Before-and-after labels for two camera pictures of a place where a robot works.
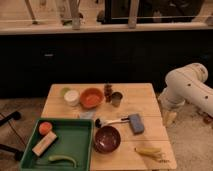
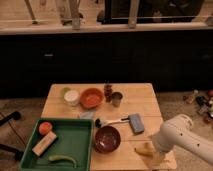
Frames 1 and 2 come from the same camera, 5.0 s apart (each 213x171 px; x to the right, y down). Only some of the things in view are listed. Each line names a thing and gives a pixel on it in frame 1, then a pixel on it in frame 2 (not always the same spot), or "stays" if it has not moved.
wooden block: x=44 y=143 stays
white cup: x=71 y=98 stays
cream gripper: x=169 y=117 → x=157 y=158
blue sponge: x=136 y=123 stays
